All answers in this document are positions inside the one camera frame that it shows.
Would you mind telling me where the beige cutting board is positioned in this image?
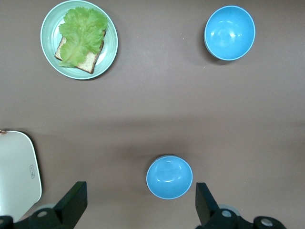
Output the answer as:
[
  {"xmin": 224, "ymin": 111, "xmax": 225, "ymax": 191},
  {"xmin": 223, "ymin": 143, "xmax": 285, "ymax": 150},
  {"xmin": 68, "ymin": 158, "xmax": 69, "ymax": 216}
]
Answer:
[{"xmin": 0, "ymin": 128, "xmax": 43, "ymax": 222}]

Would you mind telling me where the toast bread slice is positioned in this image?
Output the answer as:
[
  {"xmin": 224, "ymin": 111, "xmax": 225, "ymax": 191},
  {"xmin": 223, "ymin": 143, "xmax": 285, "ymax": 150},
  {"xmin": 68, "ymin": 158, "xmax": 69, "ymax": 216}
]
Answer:
[{"xmin": 54, "ymin": 30, "xmax": 107, "ymax": 74}]

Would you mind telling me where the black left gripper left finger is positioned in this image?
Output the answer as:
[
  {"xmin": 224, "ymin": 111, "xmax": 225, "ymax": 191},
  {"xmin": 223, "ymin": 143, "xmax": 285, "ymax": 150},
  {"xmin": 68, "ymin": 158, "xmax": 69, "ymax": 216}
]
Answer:
[{"xmin": 0, "ymin": 181, "xmax": 88, "ymax": 229}]

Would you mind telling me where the green lettuce leaf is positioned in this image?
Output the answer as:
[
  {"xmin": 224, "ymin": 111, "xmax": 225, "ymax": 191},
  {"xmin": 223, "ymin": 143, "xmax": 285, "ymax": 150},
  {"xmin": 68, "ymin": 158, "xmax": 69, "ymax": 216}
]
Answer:
[{"xmin": 58, "ymin": 6, "xmax": 108, "ymax": 69}]

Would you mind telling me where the green plate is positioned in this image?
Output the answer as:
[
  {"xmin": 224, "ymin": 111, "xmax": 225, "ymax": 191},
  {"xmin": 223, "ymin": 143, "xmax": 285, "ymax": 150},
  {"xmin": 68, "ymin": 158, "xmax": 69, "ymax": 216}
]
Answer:
[{"xmin": 40, "ymin": 0, "xmax": 119, "ymax": 80}]

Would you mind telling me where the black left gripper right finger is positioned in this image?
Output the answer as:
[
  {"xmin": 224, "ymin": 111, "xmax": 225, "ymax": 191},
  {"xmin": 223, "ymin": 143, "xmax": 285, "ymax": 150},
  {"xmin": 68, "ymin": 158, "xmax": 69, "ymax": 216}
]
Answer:
[{"xmin": 195, "ymin": 182, "xmax": 287, "ymax": 229}]

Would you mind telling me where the blue plastic bowl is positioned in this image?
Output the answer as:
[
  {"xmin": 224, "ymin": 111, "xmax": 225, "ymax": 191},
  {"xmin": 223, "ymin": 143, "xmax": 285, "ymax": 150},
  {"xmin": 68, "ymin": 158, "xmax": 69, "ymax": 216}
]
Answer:
[
  {"xmin": 145, "ymin": 154, "xmax": 193, "ymax": 200},
  {"xmin": 203, "ymin": 5, "xmax": 256, "ymax": 61}
]

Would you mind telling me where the brown table cover sheet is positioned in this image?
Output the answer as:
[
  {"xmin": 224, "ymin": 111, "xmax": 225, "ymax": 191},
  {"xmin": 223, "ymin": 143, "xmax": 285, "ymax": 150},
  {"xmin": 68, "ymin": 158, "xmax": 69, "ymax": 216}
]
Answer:
[{"xmin": 0, "ymin": 0, "xmax": 305, "ymax": 229}]

